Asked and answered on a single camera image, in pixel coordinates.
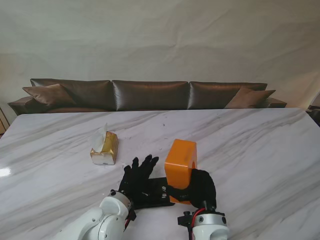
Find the wooden furniture piece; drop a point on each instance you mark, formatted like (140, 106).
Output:
(2, 125)

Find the brown leather sofa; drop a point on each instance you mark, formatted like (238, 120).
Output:
(150, 96)

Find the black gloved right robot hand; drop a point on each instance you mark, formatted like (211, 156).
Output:
(202, 190)

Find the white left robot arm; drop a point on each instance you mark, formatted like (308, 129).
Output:
(105, 217)

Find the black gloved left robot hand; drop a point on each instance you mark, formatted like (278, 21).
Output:
(136, 180)

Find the white fabric backdrop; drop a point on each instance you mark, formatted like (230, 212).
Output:
(160, 37)

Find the brown throw pillow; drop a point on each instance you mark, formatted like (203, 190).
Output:
(247, 98)
(50, 96)

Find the gold tissue pack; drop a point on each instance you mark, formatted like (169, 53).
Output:
(110, 146)

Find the orange tissue box cover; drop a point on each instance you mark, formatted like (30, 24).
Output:
(180, 170)

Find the dark furniture piece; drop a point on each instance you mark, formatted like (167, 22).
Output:
(315, 112)

